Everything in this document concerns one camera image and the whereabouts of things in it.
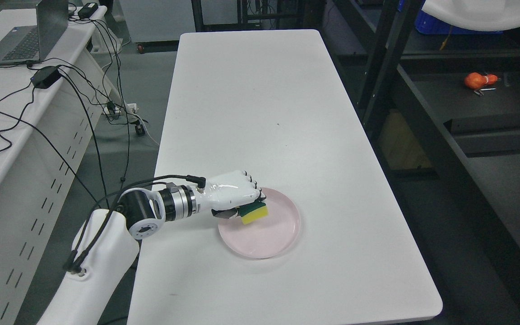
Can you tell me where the white robotic left hand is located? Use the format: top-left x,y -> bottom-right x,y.
195,170 -> 266,219

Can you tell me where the green yellow sponge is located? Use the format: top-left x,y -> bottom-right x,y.
237,201 -> 269,225

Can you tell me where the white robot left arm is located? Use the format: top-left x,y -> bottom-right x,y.
37,175 -> 208,325

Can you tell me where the black metal shelf rack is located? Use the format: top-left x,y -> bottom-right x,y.
320,0 -> 520,325

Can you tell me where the orange object on shelf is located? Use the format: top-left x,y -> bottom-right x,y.
464,72 -> 499,90

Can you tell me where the white cloth sheet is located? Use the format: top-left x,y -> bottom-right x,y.
421,0 -> 520,32

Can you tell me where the pink round plate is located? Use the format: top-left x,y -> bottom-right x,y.
218,188 -> 301,259

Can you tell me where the white power strip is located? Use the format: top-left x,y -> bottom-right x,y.
102,101 -> 139,121

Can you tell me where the white side desk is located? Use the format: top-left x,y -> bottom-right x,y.
0,7 -> 120,325

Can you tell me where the black power adapter brick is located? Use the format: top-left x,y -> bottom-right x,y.
30,66 -> 61,90

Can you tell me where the grey open laptop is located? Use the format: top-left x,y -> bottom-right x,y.
0,0 -> 70,66

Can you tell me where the black power cable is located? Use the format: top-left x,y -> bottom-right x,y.
0,68 -> 107,210

